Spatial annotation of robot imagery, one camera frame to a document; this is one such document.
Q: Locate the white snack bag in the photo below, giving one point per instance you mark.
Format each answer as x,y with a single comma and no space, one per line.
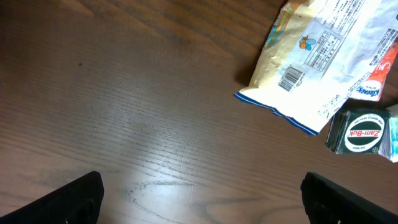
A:
316,54

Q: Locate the teal Kleenex tissue pack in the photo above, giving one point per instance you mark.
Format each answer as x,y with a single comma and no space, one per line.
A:
389,142

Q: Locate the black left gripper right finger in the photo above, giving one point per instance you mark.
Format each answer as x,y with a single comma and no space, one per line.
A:
327,202

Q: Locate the orange Kleenex tissue pack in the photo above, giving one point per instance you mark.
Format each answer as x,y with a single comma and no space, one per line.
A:
371,89

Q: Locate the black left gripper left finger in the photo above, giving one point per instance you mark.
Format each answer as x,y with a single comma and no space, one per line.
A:
77,202

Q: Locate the green Zam-Buk box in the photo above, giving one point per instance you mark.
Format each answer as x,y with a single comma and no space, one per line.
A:
358,131

